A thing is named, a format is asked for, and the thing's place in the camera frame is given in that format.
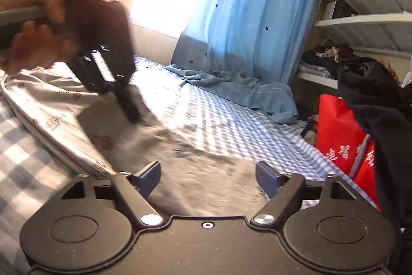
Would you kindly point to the grey printed pants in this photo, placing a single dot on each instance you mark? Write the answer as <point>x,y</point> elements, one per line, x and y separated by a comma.
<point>91,134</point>

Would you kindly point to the right blue star curtain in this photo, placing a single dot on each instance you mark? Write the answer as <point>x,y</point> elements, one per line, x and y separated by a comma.
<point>246,51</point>

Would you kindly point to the person's left hand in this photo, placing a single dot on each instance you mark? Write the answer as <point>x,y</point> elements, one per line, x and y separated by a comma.
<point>37,46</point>

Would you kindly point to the red shopping bag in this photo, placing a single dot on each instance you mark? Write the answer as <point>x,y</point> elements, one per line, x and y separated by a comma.
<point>345,144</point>

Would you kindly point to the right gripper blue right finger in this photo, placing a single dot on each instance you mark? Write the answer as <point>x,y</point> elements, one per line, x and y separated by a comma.
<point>284,192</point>

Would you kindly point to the black garment hanging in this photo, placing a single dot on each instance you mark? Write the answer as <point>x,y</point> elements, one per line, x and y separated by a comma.
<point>383,110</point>

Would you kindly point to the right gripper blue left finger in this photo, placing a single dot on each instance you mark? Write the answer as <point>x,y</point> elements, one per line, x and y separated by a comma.
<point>131,193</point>

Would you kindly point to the white wardrobe shelves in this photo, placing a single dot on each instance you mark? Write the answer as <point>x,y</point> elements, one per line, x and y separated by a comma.
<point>381,29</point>

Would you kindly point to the folded clothes on shelf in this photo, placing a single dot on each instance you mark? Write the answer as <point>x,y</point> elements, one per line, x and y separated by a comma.
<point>328,58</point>

